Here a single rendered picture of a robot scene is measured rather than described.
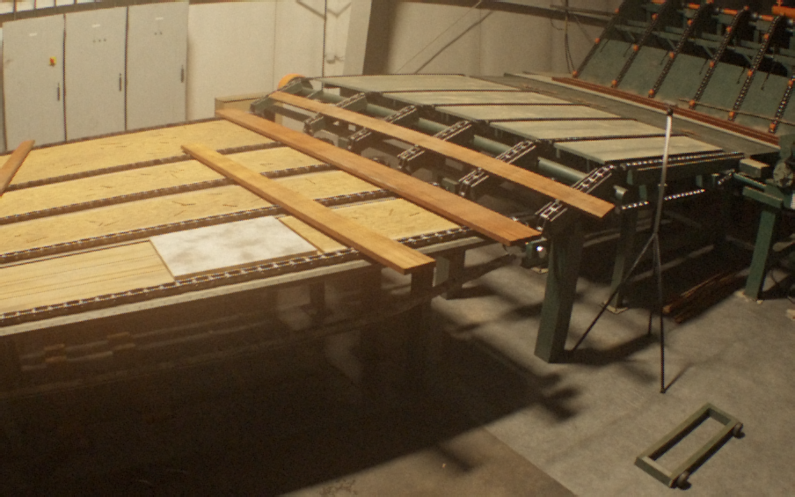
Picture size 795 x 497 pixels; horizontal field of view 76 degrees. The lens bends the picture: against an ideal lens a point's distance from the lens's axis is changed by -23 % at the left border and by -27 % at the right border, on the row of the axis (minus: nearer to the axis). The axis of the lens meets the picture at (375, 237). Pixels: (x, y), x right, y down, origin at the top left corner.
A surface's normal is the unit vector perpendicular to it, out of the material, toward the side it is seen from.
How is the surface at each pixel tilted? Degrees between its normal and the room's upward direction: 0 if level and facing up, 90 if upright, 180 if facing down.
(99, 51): 90
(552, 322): 90
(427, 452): 0
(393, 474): 0
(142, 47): 90
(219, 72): 90
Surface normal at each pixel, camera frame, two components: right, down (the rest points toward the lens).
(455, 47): 0.51, 0.28
